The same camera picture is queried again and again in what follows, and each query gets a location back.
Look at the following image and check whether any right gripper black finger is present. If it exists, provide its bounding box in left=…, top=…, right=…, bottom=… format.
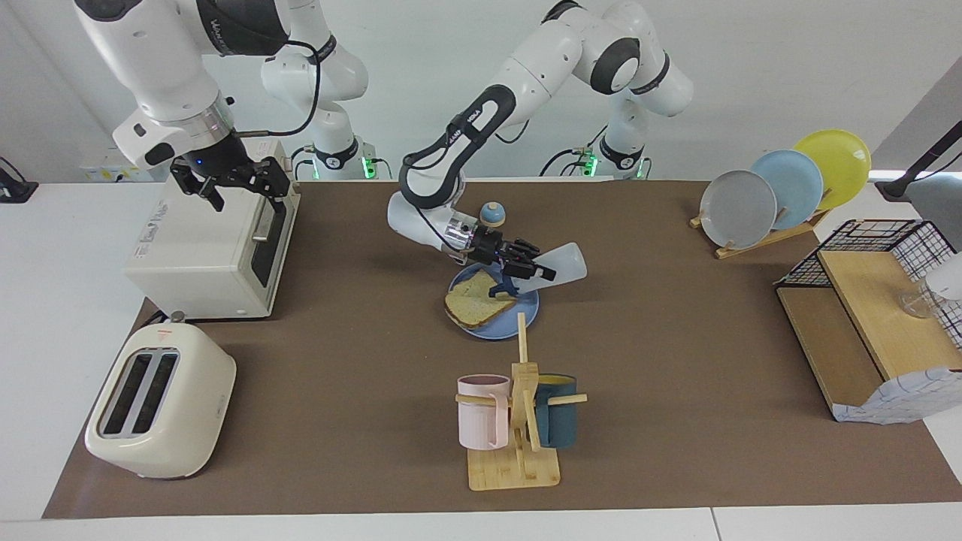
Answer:
left=244, top=157, right=293, bottom=201
left=170, top=163, right=225, bottom=213

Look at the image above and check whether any brown table mat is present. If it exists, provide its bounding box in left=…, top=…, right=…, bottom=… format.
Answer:
left=41, top=179, right=962, bottom=521

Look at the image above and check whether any white grid-pattern cloth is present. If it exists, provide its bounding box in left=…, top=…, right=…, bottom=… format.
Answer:
left=831, top=368, right=962, bottom=425

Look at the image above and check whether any wooden dish rack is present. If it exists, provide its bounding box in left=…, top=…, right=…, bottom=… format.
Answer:
left=690, top=209, right=831, bottom=260

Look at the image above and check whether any black device with cable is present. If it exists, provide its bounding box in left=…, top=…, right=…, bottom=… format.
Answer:
left=0, top=156, right=38, bottom=204

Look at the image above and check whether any white toaster oven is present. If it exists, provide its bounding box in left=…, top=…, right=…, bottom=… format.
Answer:
left=124, top=140, right=301, bottom=320

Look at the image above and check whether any blue round plate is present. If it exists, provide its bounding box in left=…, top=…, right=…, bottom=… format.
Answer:
left=448, top=261, right=540, bottom=340

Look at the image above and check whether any translucent seasoning bottle blue cap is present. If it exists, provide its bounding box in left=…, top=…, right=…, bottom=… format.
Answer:
left=489, top=242, right=587, bottom=300

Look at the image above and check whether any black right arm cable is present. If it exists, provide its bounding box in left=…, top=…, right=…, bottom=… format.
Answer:
left=239, top=41, right=322, bottom=141

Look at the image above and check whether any light blue plate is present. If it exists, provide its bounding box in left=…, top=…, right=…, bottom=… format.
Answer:
left=750, top=150, right=824, bottom=231

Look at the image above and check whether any teal mug yellow inside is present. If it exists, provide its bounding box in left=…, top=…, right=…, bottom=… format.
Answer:
left=534, top=374, right=578, bottom=449

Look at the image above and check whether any white rounded object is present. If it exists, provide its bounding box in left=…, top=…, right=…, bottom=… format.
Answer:
left=924, top=252, right=962, bottom=301

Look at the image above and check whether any grey-blue plate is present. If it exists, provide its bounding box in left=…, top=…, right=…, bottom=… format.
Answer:
left=699, top=170, right=778, bottom=250

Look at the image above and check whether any toasted bread slice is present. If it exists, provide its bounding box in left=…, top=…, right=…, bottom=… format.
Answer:
left=444, top=269, right=518, bottom=329

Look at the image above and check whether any cream two-slot toaster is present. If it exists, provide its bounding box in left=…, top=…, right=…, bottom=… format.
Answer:
left=84, top=312, right=237, bottom=480

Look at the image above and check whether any wooden shelf black wire basket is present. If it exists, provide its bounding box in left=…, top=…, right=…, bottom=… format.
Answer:
left=774, top=219, right=962, bottom=422

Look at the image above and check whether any wooden mug rack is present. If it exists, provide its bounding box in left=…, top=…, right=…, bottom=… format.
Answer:
left=455, top=313, right=588, bottom=491

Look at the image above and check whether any pink mug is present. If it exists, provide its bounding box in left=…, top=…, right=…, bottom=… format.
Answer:
left=458, top=374, right=512, bottom=450

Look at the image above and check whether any clear glass cup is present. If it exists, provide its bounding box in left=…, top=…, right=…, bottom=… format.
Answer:
left=899, top=280, right=940, bottom=320

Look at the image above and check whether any white power strip box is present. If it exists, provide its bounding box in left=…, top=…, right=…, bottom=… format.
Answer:
left=79, top=147, right=144, bottom=183

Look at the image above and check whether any yellow plate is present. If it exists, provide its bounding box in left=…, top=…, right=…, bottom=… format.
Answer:
left=794, top=129, right=873, bottom=211

